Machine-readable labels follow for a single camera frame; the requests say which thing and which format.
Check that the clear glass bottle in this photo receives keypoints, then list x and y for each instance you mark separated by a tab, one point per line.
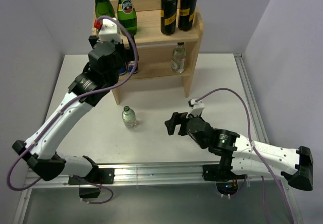
178	58
129	117

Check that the right Red Bull can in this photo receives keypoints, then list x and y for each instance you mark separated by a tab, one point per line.
131	66

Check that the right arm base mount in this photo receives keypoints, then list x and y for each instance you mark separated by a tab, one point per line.
228	183

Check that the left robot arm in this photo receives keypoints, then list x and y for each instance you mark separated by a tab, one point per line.
40	150

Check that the aluminium front rail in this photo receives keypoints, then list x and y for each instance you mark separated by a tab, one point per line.
162	173

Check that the black yellow Schweppes can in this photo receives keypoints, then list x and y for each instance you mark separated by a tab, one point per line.
186	14

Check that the green bottle front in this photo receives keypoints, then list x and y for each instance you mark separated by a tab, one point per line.
104	8

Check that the aluminium side rail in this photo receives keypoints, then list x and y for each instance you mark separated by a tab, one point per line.
254	111

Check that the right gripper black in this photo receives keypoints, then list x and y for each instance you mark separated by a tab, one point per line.
177	118

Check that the wooden two-tier shelf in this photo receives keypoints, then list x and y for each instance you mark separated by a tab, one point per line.
155	49

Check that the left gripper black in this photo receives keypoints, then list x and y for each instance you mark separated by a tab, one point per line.
128	54

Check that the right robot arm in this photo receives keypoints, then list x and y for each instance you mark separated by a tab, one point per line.
240	158

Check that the green bottle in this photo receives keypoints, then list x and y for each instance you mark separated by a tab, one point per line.
104	8
127	16

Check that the red bull can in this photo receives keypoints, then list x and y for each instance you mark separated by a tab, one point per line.
131	66
123	70

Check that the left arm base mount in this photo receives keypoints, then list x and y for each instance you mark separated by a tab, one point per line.
101	176

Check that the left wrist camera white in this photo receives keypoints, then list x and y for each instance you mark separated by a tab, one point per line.
107	30

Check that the left Red Bull can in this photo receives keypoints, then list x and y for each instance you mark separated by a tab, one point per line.
123	70

